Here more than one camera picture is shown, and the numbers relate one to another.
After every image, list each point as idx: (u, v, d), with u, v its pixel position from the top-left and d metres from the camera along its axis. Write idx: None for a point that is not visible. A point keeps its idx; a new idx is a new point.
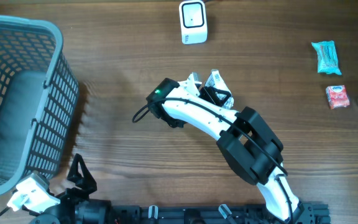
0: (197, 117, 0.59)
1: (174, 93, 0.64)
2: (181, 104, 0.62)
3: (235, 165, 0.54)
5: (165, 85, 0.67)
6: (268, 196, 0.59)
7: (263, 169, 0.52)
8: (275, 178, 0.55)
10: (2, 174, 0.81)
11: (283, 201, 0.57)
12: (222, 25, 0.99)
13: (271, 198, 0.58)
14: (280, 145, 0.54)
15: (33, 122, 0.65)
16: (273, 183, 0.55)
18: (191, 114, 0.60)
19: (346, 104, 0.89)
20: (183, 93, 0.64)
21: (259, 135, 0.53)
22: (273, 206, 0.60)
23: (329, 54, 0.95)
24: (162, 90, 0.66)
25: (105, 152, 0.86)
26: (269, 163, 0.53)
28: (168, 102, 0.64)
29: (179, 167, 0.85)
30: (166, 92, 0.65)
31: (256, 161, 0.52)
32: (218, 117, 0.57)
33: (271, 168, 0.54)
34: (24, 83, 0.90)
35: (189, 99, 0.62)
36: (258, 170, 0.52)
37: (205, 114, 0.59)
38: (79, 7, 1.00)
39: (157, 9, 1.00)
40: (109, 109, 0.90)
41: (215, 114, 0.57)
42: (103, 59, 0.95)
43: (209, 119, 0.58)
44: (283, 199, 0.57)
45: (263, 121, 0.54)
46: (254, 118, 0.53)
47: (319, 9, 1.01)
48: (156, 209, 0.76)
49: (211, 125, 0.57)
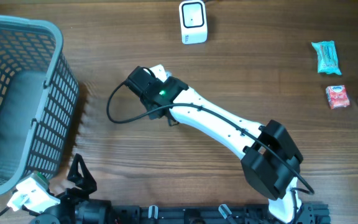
0: (214, 127, 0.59)
1: (184, 97, 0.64)
2: (193, 110, 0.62)
3: (256, 181, 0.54)
5: (170, 87, 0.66)
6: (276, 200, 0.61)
7: (283, 182, 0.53)
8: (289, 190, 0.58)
10: (2, 174, 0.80)
11: (289, 208, 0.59)
12: (222, 25, 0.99)
13: (279, 202, 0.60)
14: (299, 157, 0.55)
15: (33, 122, 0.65)
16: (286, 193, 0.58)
18: (206, 123, 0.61)
19: (346, 104, 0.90)
20: (194, 98, 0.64)
21: (281, 149, 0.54)
22: (278, 209, 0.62)
23: (329, 54, 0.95)
24: (168, 93, 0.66)
25: (105, 152, 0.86)
26: (289, 177, 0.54)
28: (178, 107, 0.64)
29: (179, 167, 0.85)
30: (172, 95, 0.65)
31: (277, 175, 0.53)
32: (240, 130, 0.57)
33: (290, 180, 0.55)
34: (24, 83, 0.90)
35: (202, 106, 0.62)
36: (279, 185, 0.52)
37: (223, 126, 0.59)
38: (79, 7, 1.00)
39: (156, 9, 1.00)
40: (109, 109, 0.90)
41: (236, 128, 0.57)
42: (103, 59, 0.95)
43: (229, 132, 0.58)
44: (291, 206, 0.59)
45: (286, 135, 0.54)
46: (280, 132, 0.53)
47: (319, 9, 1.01)
48: (156, 209, 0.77)
49: (231, 139, 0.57)
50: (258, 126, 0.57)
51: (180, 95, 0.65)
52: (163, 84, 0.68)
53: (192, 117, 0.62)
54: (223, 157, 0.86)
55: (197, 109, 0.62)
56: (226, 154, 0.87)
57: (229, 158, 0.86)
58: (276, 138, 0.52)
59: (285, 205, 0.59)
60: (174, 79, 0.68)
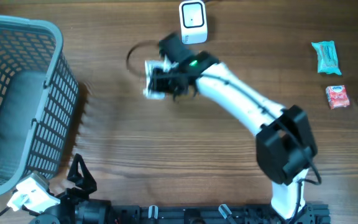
0: (236, 102, 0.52)
1: (214, 70, 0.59)
2: (219, 84, 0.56)
3: (264, 159, 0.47)
5: (202, 60, 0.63)
6: (279, 193, 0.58)
7: (293, 170, 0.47)
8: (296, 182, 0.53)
10: (2, 174, 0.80)
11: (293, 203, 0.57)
12: (222, 25, 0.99)
13: (282, 197, 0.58)
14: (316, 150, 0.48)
15: (33, 122, 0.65)
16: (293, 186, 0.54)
18: (229, 98, 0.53)
19: (346, 104, 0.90)
20: (224, 73, 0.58)
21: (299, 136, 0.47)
22: (279, 203, 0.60)
23: (329, 54, 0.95)
24: (199, 64, 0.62)
25: (105, 152, 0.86)
26: (301, 165, 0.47)
28: (205, 79, 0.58)
29: (179, 167, 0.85)
30: (203, 66, 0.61)
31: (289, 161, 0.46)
32: (261, 108, 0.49)
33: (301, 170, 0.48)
34: (24, 83, 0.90)
35: (229, 81, 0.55)
36: (288, 169, 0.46)
37: (245, 101, 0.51)
38: (79, 7, 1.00)
39: (157, 9, 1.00)
40: (109, 109, 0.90)
41: (257, 104, 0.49)
42: (103, 59, 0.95)
43: (249, 108, 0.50)
44: (293, 202, 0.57)
45: (307, 122, 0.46)
46: (302, 118, 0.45)
47: (319, 9, 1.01)
48: (156, 209, 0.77)
49: (252, 115, 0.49)
50: (280, 107, 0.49)
51: (211, 68, 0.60)
52: (195, 56, 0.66)
53: (217, 91, 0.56)
54: (223, 157, 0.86)
55: (223, 84, 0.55)
56: (226, 154, 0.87)
57: (229, 158, 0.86)
58: (296, 121, 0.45)
59: (288, 201, 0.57)
60: (208, 54, 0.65)
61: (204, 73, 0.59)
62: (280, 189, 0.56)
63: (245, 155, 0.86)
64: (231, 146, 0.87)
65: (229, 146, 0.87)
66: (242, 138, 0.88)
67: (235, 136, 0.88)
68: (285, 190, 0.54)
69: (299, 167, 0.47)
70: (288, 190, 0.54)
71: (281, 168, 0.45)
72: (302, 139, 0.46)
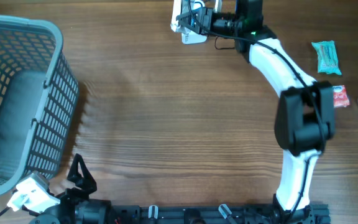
0: (277, 70, 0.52)
1: (270, 41, 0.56)
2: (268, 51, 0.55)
3: (280, 122, 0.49)
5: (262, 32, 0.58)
6: (288, 170, 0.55)
7: (304, 140, 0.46)
8: (304, 160, 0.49)
10: (2, 174, 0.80)
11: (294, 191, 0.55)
12: None
13: (287, 181, 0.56)
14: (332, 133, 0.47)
15: (33, 122, 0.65)
16: (301, 163, 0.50)
18: (272, 65, 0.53)
19: (346, 104, 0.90)
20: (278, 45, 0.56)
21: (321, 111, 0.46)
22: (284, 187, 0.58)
23: (329, 54, 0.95)
24: (258, 35, 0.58)
25: (105, 152, 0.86)
26: (313, 139, 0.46)
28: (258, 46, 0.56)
29: (179, 167, 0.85)
30: (260, 38, 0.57)
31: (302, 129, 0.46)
32: (294, 76, 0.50)
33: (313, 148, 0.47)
34: (24, 83, 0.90)
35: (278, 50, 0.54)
36: (299, 137, 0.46)
37: (284, 70, 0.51)
38: (79, 7, 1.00)
39: (157, 9, 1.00)
40: (109, 109, 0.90)
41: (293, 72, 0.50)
42: (103, 59, 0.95)
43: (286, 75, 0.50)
44: (296, 189, 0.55)
45: (333, 98, 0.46)
46: (330, 93, 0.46)
47: (319, 9, 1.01)
48: (156, 209, 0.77)
49: (285, 81, 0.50)
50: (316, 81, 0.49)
51: (266, 39, 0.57)
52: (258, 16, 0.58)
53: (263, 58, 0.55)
54: (223, 157, 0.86)
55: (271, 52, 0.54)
56: (226, 154, 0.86)
57: (229, 158, 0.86)
58: (321, 92, 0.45)
59: (291, 185, 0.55)
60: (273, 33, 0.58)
61: (259, 42, 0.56)
62: (289, 169, 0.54)
63: (245, 155, 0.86)
64: (230, 146, 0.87)
65: (229, 146, 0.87)
66: (242, 138, 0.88)
67: (235, 136, 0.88)
68: (293, 169, 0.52)
69: (311, 140, 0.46)
70: (294, 170, 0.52)
71: (293, 130, 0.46)
72: (323, 112, 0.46)
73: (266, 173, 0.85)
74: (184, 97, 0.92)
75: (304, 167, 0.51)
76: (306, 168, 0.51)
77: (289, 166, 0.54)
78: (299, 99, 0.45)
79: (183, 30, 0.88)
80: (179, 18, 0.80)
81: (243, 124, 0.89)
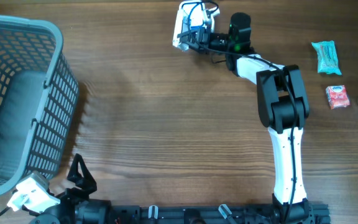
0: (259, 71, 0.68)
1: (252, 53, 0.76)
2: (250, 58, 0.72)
3: (261, 102, 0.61)
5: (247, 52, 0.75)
6: (277, 161, 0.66)
7: (284, 116, 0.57)
8: (288, 137, 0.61)
10: (2, 174, 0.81)
11: (287, 177, 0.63)
12: (222, 25, 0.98)
13: (280, 171, 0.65)
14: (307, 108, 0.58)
15: (33, 122, 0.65)
16: (286, 144, 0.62)
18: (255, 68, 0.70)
19: (346, 104, 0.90)
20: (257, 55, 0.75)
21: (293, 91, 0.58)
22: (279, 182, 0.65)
23: (329, 54, 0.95)
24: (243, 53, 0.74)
25: (105, 152, 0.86)
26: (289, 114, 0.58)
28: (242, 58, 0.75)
29: (179, 167, 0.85)
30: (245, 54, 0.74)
31: (281, 107, 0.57)
32: None
33: (292, 122, 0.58)
34: (24, 83, 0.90)
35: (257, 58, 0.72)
36: (277, 112, 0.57)
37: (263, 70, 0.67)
38: (79, 7, 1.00)
39: (156, 9, 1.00)
40: (109, 109, 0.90)
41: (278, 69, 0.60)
42: (103, 59, 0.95)
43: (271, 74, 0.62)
44: (289, 175, 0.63)
45: (301, 78, 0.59)
46: (297, 73, 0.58)
47: (319, 9, 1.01)
48: (156, 209, 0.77)
49: None
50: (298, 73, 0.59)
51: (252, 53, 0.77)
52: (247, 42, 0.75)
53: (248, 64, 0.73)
54: (223, 157, 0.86)
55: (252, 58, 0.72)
56: (226, 154, 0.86)
57: (229, 158, 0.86)
58: (290, 73, 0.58)
59: (284, 172, 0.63)
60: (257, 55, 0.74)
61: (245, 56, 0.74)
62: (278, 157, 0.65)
63: (245, 155, 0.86)
64: (230, 146, 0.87)
65: (229, 146, 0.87)
66: (242, 138, 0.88)
67: (235, 136, 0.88)
68: (279, 151, 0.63)
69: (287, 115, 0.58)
70: (281, 151, 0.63)
71: (271, 106, 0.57)
72: (294, 91, 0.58)
73: (266, 174, 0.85)
74: (184, 97, 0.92)
75: (291, 147, 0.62)
76: (290, 147, 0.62)
77: (277, 154, 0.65)
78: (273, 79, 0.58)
79: (182, 46, 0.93)
80: (179, 36, 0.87)
81: (243, 124, 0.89)
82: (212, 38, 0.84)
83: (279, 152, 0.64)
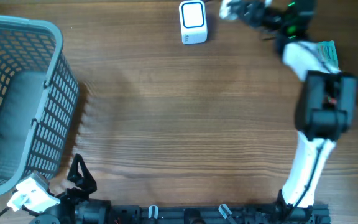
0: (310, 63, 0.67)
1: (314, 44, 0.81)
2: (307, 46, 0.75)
3: (301, 106, 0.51)
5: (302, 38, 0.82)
6: (297, 164, 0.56)
7: (322, 126, 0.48)
8: (316, 147, 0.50)
10: (2, 174, 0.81)
11: (300, 183, 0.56)
12: (222, 25, 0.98)
13: (294, 175, 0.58)
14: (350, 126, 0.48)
15: (33, 122, 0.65)
16: (311, 152, 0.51)
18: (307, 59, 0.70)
19: None
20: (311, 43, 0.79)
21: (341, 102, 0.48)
22: (289, 186, 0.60)
23: (330, 54, 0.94)
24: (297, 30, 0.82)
25: (105, 152, 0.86)
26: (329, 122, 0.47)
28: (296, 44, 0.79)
29: (179, 167, 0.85)
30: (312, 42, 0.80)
31: (321, 114, 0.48)
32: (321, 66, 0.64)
33: (325, 136, 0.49)
34: (24, 83, 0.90)
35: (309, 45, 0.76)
36: (316, 119, 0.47)
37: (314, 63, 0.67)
38: (79, 7, 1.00)
39: (157, 9, 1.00)
40: (109, 109, 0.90)
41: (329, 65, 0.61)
42: (103, 59, 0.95)
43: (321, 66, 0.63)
44: (302, 183, 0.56)
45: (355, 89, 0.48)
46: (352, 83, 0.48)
47: (320, 9, 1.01)
48: (156, 209, 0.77)
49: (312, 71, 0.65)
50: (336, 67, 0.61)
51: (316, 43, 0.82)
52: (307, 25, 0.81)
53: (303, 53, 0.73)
54: (223, 158, 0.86)
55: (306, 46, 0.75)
56: (226, 154, 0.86)
57: (229, 158, 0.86)
58: (345, 80, 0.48)
59: (299, 178, 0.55)
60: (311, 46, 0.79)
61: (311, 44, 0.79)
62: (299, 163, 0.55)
63: (245, 155, 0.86)
64: (231, 146, 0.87)
65: (229, 146, 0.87)
66: (242, 138, 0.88)
67: (235, 136, 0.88)
68: (302, 157, 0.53)
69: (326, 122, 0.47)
70: (304, 157, 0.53)
71: (311, 111, 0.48)
72: (342, 102, 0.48)
73: (266, 173, 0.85)
74: (184, 97, 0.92)
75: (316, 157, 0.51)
76: (316, 156, 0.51)
77: (300, 159, 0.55)
78: (322, 83, 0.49)
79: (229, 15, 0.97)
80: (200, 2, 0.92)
81: (243, 124, 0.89)
82: (266, 13, 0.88)
83: (302, 158, 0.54)
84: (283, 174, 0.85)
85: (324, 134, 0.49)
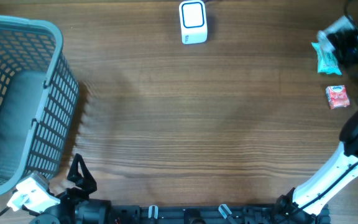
0: None
1: None
2: None
3: (355, 121, 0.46)
5: None
6: (320, 172, 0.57)
7: None
8: (347, 165, 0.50)
10: (2, 174, 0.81)
11: (316, 191, 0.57)
12: (222, 25, 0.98)
13: (311, 181, 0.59)
14: None
15: (33, 122, 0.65)
16: (340, 165, 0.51)
18: None
19: (346, 104, 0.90)
20: None
21: None
22: (302, 188, 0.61)
23: (329, 54, 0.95)
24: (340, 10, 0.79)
25: (105, 152, 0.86)
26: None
28: None
29: (179, 167, 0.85)
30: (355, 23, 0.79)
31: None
32: None
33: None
34: (24, 83, 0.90)
35: None
36: None
37: None
38: (80, 7, 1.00)
39: (157, 9, 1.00)
40: (109, 109, 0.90)
41: None
42: (103, 59, 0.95)
43: None
44: (317, 190, 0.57)
45: None
46: None
47: (320, 9, 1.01)
48: (156, 209, 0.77)
49: None
50: None
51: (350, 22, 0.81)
52: None
53: None
54: (223, 157, 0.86)
55: None
56: (226, 154, 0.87)
57: (229, 158, 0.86)
58: None
59: (316, 185, 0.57)
60: None
61: None
62: (323, 171, 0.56)
63: (245, 155, 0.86)
64: (231, 146, 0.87)
65: (229, 146, 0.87)
66: (242, 138, 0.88)
67: (235, 136, 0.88)
68: (329, 168, 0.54)
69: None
70: (331, 168, 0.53)
71: None
72: None
73: (266, 173, 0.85)
74: (184, 97, 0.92)
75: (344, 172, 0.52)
76: (344, 170, 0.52)
77: (325, 168, 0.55)
78: None
79: None
80: None
81: (243, 124, 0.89)
82: None
83: (328, 168, 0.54)
84: (283, 174, 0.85)
85: None
